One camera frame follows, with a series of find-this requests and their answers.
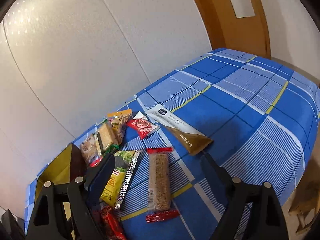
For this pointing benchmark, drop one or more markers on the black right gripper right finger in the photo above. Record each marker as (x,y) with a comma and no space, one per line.
(266,219)

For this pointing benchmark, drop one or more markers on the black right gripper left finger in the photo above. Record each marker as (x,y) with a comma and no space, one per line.
(65,208)

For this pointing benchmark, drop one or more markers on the red candy packet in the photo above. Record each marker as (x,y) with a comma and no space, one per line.
(112,226)

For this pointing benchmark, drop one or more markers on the yellow green snack packet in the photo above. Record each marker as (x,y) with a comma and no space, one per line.
(118,183)

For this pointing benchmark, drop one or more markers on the cracker pack green-ended wrapper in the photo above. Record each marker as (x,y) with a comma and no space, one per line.
(105,139)

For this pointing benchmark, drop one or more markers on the grain bar red-ended wrapper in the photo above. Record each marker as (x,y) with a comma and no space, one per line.
(159,195)

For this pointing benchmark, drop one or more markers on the orange pumpkin seed bag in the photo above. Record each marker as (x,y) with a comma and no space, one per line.
(118,122)

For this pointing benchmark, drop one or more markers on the gold tin box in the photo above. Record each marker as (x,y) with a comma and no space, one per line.
(68,165)

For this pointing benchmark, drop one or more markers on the beige rice cracker packet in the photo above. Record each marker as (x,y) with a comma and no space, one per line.
(89,150)

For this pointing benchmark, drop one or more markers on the white brown long sachet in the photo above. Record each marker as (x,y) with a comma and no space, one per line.
(192,140)

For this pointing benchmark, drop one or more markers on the red white snack packet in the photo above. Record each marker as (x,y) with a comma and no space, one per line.
(142,125)

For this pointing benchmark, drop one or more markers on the wooden door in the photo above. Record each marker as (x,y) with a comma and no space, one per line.
(225,29)

